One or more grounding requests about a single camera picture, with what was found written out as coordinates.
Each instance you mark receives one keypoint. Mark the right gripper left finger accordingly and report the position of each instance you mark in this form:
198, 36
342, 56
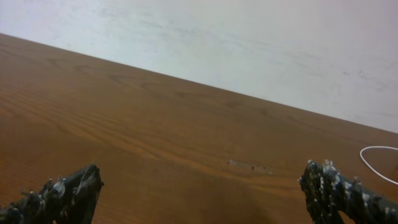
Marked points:
71, 199

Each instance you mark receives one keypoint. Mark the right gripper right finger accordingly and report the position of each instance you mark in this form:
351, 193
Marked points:
328, 193

